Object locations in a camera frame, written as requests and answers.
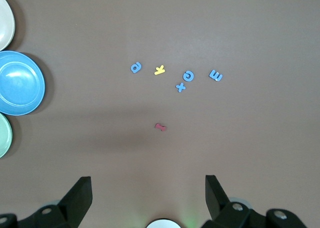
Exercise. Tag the blue foam letter m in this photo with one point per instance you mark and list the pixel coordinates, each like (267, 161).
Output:
(215, 75)

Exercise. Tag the red foam letter l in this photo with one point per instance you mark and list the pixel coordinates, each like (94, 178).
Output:
(160, 127)

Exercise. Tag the blue foam letter c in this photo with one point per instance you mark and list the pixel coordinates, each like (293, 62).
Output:
(185, 77)

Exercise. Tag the blue round plate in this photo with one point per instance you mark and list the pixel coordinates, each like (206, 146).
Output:
(20, 85)

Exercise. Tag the blue foam letter x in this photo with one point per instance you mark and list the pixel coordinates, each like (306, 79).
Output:
(180, 87)

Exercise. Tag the green round plate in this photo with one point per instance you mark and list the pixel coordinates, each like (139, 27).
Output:
(4, 135)

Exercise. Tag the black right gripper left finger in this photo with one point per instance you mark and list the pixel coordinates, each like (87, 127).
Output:
(77, 200)

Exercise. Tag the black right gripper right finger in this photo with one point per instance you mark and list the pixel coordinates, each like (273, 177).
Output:
(215, 200)

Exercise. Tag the yellow foam letter k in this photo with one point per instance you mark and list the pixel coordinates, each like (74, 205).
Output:
(159, 70)

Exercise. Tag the blue foam letter a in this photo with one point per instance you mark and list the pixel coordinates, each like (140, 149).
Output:
(138, 68)

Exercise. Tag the beige round plate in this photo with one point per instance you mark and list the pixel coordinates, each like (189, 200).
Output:
(5, 25)

